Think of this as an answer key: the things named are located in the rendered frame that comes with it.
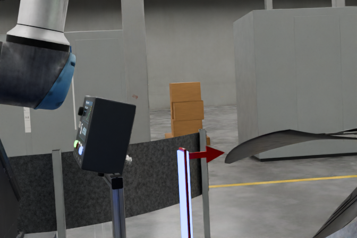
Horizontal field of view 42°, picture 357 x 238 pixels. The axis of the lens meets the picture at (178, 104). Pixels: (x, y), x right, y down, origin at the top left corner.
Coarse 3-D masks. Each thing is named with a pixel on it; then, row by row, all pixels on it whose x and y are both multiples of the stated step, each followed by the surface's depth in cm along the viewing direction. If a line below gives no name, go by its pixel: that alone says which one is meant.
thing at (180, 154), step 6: (180, 156) 64; (180, 162) 64; (180, 168) 64; (180, 174) 64; (180, 180) 65; (180, 186) 65; (180, 192) 65; (180, 198) 65; (180, 204) 65; (186, 216) 64; (186, 222) 64; (186, 228) 64; (186, 234) 64
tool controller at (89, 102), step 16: (80, 112) 137; (96, 112) 117; (112, 112) 118; (128, 112) 120; (80, 128) 135; (96, 128) 117; (112, 128) 119; (128, 128) 120; (96, 144) 118; (112, 144) 119; (128, 144) 120; (80, 160) 120; (96, 160) 118; (112, 160) 119; (128, 160) 124
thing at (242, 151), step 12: (276, 132) 59; (288, 132) 59; (300, 132) 59; (336, 132) 73; (348, 132) 73; (240, 144) 67; (252, 144) 67; (264, 144) 69; (276, 144) 72; (288, 144) 77; (228, 156) 74; (240, 156) 77
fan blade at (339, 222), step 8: (352, 192) 92; (344, 200) 94; (352, 200) 88; (344, 208) 89; (352, 208) 85; (336, 216) 89; (344, 216) 86; (352, 216) 83; (328, 224) 90; (336, 224) 86; (344, 224) 83; (320, 232) 92; (328, 232) 87
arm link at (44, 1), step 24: (24, 0) 84; (48, 0) 84; (24, 24) 84; (48, 24) 84; (24, 48) 82; (48, 48) 84; (0, 72) 81; (24, 72) 83; (48, 72) 84; (72, 72) 86; (0, 96) 83; (24, 96) 84; (48, 96) 85
